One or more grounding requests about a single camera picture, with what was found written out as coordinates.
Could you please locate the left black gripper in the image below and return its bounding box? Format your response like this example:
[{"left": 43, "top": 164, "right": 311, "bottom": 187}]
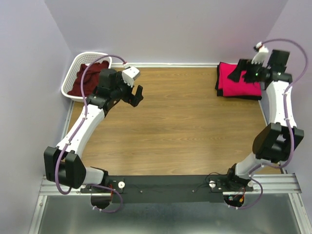
[{"left": 111, "top": 72, "right": 144, "bottom": 107}]

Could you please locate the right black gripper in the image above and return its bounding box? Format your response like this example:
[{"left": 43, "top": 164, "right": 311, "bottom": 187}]
[{"left": 227, "top": 58, "right": 270, "bottom": 83}]

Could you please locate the crimson red t shirt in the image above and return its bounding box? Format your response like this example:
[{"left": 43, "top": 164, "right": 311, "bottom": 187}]
[{"left": 217, "top": 62, "right": 263, "bottom": 98}]

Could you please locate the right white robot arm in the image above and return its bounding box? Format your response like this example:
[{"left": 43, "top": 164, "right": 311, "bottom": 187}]
[{"left": 224, "top": 45, "right": 304, "bottom": 191}]

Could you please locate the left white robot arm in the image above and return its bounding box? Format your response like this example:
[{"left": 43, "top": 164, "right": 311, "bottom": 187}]
[{"left": 43, "top": 66, "right": 143, "bottom": 193}]

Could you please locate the folded black t shirt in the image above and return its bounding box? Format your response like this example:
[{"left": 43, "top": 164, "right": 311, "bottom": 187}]
[{"left": 214, "top": 61, "right": 263, "bottom": 101}]

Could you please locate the dark maroon t shirt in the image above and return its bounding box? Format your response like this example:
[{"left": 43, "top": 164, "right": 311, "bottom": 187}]
[{"left": 67, "top": 60, "right": 109, "bottom": 97}]

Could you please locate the white plastic laundry basket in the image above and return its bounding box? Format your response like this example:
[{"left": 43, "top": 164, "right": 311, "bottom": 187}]
[{"left": 61, "top": 52, "right": 112, "bottom": 102}]

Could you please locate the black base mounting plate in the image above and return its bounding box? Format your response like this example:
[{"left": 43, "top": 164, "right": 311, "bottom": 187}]
[{"left": 81, "top": 173, "right": 253, "bottom": 203}]

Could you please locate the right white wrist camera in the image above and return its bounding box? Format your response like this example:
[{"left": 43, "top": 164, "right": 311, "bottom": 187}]
[{"left": 251, "top": 42, "right": 269, "bottom": 65}]

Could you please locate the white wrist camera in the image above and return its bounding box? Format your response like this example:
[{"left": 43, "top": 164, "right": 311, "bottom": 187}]
[
  {"left": 251, "top": 42, "right": 269, "bottom": 65},
  {"left": 121, "top": 63, "right": 140, "bottom": 88}
]

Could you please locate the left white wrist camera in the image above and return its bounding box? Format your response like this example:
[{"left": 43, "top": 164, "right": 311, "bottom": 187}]
[{"left": 121, "top": 63, "right": 140, "bottom": 88}]

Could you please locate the aluminium frame rail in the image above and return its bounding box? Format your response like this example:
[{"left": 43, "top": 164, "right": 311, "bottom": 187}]
[{"left": 39, "top": 173, "right": 303, "bottom": 195}]

